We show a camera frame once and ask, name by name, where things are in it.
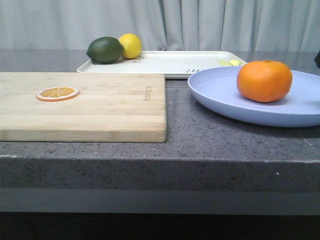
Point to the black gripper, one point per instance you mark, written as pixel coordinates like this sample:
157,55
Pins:
317,60

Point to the orange tangerine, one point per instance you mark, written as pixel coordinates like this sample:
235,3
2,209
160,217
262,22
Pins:
264,81

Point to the light blue plate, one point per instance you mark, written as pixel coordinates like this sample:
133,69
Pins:
215,88

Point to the yellow-green utensil on tray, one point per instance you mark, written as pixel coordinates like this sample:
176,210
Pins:
229,63

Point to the white rectangular tray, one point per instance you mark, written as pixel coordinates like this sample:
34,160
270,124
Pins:
172,64

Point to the grey curtain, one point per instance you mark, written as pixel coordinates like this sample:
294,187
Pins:
173,25

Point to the yellow lemon left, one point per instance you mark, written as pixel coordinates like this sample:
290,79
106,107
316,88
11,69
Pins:
132,45

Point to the wooden cutting board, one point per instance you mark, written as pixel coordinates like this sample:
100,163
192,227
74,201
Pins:
111,107

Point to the green lime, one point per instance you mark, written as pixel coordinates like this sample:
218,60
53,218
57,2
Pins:
105,50

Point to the orange slice toy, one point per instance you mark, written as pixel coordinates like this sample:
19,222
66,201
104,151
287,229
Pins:
58,93

